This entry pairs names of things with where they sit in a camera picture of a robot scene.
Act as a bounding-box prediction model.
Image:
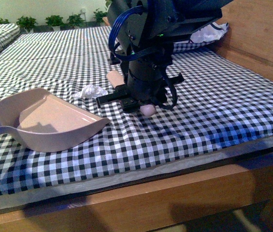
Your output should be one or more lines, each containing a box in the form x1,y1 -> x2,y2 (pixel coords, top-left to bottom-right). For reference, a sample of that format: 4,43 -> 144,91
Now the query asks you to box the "blue ribbon cable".
108,0 -> 166,61

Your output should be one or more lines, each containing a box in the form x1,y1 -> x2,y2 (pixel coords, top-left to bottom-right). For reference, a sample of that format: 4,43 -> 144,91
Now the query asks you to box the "black white checkered bedsheet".
0,27 -> 273,196

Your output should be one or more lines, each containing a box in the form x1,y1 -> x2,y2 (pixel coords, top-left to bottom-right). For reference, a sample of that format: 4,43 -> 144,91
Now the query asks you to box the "crumpled white paper trash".
73,84 -> 108,99

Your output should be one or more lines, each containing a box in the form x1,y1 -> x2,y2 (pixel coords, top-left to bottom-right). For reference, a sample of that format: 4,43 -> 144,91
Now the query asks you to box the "grey mattress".
0,135 -> 273,214

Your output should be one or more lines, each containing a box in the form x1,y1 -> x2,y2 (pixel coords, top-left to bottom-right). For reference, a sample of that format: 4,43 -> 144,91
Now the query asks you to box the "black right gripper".
97,59 -> 184,111

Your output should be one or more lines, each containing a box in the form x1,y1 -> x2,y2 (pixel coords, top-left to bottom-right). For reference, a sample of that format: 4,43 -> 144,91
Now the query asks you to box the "pink plastic dustpan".
0,88 -> 110,152

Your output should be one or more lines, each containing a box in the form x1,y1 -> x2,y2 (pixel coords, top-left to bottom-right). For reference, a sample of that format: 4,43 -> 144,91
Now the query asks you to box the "beige hand brush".
106,70 -> 156,117

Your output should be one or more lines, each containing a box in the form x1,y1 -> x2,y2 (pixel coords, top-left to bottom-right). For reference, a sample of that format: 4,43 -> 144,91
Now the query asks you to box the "wooden bed frame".
0,0 -> 273,232

